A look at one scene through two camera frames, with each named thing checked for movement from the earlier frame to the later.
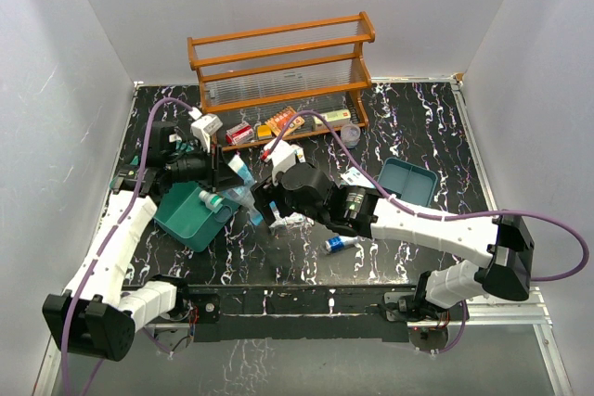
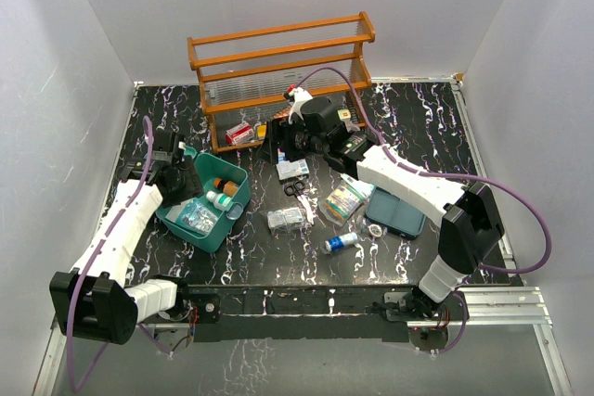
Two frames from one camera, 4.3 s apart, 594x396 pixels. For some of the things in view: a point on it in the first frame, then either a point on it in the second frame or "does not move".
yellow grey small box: (264, 132) does not move
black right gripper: (264, 193) → (277, 131)
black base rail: (293, 312) does not move
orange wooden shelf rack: (275, 84) does not move
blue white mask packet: (242, 194) → (196, 216)
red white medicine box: (239, 133) does not move
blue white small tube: (338, 243) does not move
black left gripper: (227, 177) → (190, 190)
